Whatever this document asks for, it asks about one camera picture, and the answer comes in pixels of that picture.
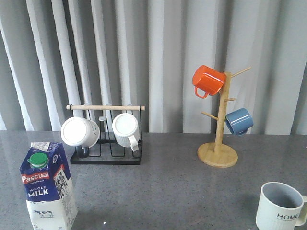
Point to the blue enamel mug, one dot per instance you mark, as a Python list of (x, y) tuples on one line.
[(239, 121)]

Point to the orange enamel mug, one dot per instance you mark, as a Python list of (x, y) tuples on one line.
[(207, 81)]

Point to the white smiley mug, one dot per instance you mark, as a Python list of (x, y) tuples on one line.
[(80, 133)]

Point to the white ribbed mug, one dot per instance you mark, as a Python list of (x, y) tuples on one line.
[(126, 130)]

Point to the grey pleated curtain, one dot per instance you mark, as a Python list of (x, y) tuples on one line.
[(144, 52)]

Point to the white HOME mug grey inside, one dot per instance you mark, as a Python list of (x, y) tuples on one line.
[(281, 207)]

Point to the blue white milk carton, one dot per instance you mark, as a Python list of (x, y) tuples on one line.
[(48, 187)]

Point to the black wire mug rack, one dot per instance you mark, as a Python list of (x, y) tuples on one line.
[(107, 150)]

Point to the wooden mug tree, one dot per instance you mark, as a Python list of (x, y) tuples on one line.
[(217, 154)]

